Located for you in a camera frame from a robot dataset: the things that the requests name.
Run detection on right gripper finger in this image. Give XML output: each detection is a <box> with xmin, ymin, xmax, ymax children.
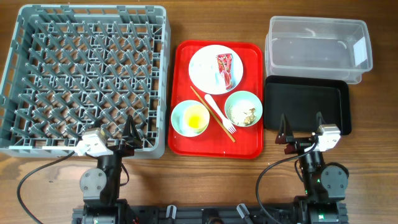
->
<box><xmin>275</xmin><ymin>113</ymin><xmax>293</xmax><ymax>144</ymax></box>
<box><xmin>317</xmin><ymin>111</ymin><xmax>326</xmax><ymax>128</ymax></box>

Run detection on rice and peanut leftovers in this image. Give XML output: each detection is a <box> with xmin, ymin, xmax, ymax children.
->
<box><xmin>229</xmin><ymin>100</ymin><xmax>256</xmax><ymax>126</ymax></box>

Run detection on mint green bowl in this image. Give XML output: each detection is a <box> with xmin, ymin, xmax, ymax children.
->
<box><xmin>224</xmin><ymin>91</ymin><xmax>263</xmax><ymax>128</ymax></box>

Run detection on white plastic fork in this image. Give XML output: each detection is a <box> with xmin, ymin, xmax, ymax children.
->
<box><xmin>205</xmin><ymin>94</ymin><xmax>236</xmax><ymax>134</ymax></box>

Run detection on light blue bowl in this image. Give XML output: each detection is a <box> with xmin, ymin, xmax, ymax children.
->
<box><xmin>171</xmin><ymin>100</ymin><xmax>210</xmax><ymax>138</ymax></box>

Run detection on yellow plastic cup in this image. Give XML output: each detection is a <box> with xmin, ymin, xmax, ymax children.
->
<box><xmin>184</xmin><ymin>105</ymin><xmax>210</xmax><ymax>133</ymax></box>

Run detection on wooden chopstick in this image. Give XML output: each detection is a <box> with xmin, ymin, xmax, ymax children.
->
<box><xmin>190</xmin><ymin>86</ymin><xmax>236</xmax><ymax>142</ymax></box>

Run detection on red snack wrapper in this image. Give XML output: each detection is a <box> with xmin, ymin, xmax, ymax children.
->
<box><xmin>216</xmin><ymin>54</ymin><xmax>233</xmax><ymax>90</ymax></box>

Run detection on pale blue round plate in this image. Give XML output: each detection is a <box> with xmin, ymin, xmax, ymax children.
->
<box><xmin>188</xmin><ymin>45</ymin><xmax>244</xmax><ymax>95</ymax></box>

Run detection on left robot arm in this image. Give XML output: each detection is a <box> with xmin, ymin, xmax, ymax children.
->
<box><xmin>72</xmin><ymin>115</ymin><xmax>142</xmax><ymax>224</ymax></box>

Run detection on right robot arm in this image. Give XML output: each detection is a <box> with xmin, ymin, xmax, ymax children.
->
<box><xmin>275</xmin><ymin>112</ymin><xmax>349</xmax><ymax>223</ymax></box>

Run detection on black plastic waste tray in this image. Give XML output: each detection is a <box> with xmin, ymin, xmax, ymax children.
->
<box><xmin>264</xmin><ymin>75</ymin><xmax>352</xmax><ymax>135</ymax></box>

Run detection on grey plastic dishwasher rack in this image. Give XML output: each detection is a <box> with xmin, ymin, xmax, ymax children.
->
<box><xmin>1</xmin><ymin>4</ymin><xmax>171</xmax><ymax>159</ymax></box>

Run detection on clear plastic waste bin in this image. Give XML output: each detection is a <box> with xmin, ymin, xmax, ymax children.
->
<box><xmin>265</xmin><ymin>16</ymin><xmax>373</xmax><ymax>84</ymax></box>

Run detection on red plastic serving tray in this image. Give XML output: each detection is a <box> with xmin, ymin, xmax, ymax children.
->
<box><xmin>167</xmin><ymin>40</ymin><xmax>264</xmax><ymax>159</ymax></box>

